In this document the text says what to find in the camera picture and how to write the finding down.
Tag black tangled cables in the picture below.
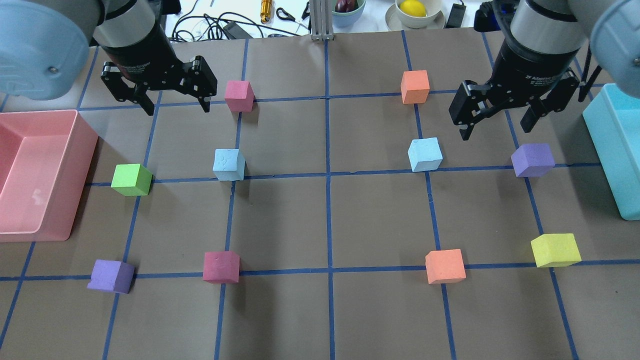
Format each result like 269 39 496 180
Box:
171 11 301 43

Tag pink foam block upper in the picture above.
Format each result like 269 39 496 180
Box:
224 80 255 113

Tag green foam block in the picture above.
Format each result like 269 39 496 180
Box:
110 163 154 197

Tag pink foam block lower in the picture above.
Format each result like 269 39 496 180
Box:
202 250 242 284

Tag pink foam block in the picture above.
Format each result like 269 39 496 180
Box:
202 250 242 284
224 80 255 113

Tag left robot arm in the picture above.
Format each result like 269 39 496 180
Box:
0 0 218 116

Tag pink plastic bin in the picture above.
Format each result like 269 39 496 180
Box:
0 109 98 243

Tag blue bowl with eggplant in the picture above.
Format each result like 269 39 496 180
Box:
331 0 366 28

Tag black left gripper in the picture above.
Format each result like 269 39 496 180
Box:
100 29 218 116

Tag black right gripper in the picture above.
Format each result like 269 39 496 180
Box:
448 42 579 141

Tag yellow lemon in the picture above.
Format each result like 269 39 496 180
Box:
398 0 428 18

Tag cyan plastic bin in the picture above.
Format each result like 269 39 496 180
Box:
582 83 640 221

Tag brass cylinder tool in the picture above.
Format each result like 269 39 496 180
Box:
259 0 274 24

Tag light blue block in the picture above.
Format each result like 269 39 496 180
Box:
407 137 443 173
212 148 246 182

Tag orange foam block upper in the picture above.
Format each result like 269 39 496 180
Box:
400 69 431 105

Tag yellow foam block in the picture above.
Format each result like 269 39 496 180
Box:
530 233 583 268

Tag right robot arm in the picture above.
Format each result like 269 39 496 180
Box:
448 0 640 141

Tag aluminium frame post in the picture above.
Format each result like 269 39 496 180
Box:
309 0 334 42

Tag black power adapter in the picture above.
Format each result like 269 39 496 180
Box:
222 22 248 40

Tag grey plate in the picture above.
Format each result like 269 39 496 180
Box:
384 4 446 31

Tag orange foam block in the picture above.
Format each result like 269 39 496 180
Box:
400 69 431 105
425 248 467 285

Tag orange foam block lower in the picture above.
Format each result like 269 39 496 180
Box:
425 248 467 285

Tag white bowl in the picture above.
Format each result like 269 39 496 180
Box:
395 0 442 28

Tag purple foam block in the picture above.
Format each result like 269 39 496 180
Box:
510 143 556 178
87 259 135 294

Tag black scissors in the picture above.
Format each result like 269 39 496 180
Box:
275 6 311 23

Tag black box device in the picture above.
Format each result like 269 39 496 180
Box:
444 3 467 28

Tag purple foam block left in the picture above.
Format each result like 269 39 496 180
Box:
87 259 135 294

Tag purple foam block right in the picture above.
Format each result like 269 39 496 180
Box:
510 143 556 178

